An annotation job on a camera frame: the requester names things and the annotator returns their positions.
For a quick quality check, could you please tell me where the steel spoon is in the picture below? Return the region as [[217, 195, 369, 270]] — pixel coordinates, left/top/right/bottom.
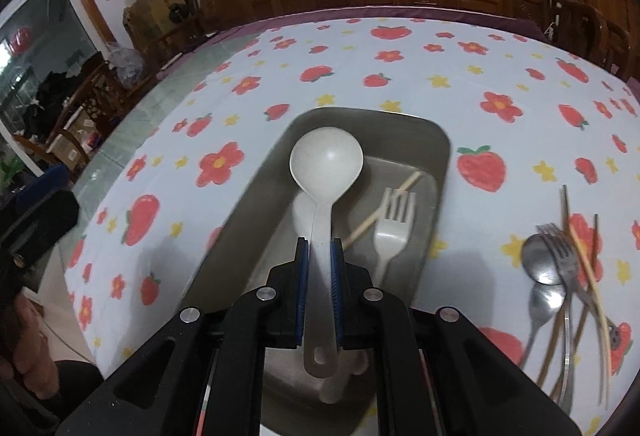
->
[[521, 234, 563, 286], [518, 283, 565, 369]]

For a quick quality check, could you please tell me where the strawberry flower tablecloth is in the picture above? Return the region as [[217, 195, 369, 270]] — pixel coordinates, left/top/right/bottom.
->
[[65, 18, 639, 435]]

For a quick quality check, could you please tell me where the carved wooden armchair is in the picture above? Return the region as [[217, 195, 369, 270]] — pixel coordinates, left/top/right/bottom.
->
[[544, 0, 640, 82]]

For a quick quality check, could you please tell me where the metal rectangular tray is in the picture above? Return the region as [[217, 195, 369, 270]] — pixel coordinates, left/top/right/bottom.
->
[[181, 108, 451, 435]]

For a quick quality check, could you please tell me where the glass sliding door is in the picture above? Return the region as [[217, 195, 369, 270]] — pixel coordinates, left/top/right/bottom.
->
[[0, 0, 114, 152]]

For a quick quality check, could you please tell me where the light bamboo chopstick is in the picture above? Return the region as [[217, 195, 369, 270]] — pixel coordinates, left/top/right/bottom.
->
[[568, 224, 611, 407], [343, 170, 422, 248]]

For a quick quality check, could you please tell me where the white plastic fork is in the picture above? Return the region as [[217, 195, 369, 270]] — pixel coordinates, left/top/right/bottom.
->
[[372, 188, 416, 288]]

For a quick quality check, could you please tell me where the wooden side chair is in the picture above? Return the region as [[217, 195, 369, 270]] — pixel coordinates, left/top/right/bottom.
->
[[12, 52, 127, 180]]

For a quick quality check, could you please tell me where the steel fork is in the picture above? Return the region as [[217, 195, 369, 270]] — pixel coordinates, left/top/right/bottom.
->
[[537, 224, 579, 414]]

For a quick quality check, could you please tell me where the person's left hand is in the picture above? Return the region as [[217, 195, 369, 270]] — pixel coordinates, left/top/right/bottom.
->
[[1, 294, 60, 399]]

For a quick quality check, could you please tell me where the large white plastic spoon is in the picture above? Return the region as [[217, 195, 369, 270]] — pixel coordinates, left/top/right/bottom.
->
[[290, 127, 363, 378]]

